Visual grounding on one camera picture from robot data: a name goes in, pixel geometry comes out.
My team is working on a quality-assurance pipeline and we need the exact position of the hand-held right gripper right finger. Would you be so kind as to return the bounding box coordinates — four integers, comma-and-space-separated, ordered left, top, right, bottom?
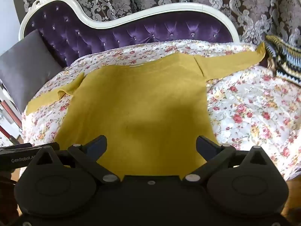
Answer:
182, 135, 268, 184

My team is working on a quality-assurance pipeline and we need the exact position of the purple tufted sofa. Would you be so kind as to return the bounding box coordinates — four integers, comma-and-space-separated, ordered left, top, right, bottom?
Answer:
19, 0, 240, 67

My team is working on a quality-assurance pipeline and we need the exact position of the floral print blanket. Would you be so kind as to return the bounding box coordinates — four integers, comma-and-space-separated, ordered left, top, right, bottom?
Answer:
21, 40, 301, 182

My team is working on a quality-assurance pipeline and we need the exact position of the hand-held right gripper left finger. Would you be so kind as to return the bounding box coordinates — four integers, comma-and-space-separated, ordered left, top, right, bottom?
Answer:
35, 135, 121, 184

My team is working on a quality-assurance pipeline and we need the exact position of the mustard yellow sweater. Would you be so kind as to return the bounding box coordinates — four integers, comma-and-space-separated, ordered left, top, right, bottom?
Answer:
25, 44, 266, 180

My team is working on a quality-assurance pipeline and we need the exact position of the red and white object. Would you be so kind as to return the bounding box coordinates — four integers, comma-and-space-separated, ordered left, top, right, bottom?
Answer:
0, 79, 25, 145

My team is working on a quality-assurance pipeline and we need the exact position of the grey cushion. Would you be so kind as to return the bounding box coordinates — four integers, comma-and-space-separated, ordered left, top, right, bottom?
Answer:
0, 29, 64, 113

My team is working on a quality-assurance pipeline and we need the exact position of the striped crochet blanket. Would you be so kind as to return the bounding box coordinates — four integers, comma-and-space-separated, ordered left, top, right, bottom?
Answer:
265, 34, 301, 86

